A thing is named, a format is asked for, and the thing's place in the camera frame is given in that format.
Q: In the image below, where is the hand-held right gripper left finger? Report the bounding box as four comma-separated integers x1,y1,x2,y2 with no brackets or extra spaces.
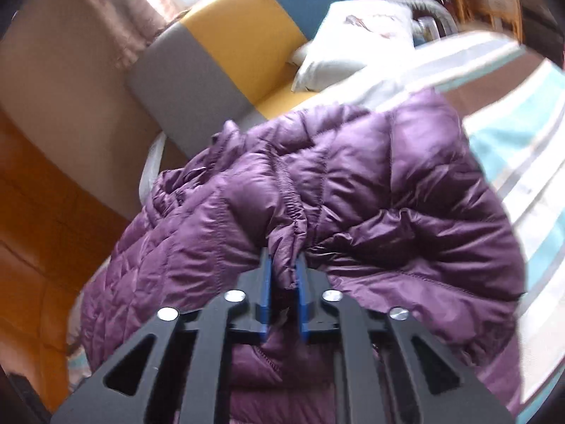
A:
50,247,276,424

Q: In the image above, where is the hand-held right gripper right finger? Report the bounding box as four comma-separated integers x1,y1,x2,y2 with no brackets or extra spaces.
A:
295,256,517,424

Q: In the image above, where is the purple quilted puffer jacket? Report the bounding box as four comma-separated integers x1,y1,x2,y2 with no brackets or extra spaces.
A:
66,88,528,424

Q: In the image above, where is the orange wooden wardrobe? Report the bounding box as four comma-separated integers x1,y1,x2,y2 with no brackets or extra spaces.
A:
0,110,142,411

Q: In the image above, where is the white printed pillow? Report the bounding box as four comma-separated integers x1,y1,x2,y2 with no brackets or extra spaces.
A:
289,0,416,93

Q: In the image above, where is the grey yellow blue sofa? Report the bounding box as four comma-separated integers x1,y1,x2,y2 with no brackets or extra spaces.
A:
126,0,354,160

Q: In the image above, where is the striped bed sheet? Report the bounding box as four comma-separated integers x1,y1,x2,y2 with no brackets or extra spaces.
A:
66,31,565,424

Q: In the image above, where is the beige patterned curtain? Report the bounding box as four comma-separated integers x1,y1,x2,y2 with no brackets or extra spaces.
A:
84,0,190,67

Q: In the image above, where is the grey curved bar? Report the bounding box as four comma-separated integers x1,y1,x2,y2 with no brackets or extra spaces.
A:
397,0,460,36

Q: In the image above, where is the wooden chair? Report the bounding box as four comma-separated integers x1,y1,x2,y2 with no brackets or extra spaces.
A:
441,0,526,36

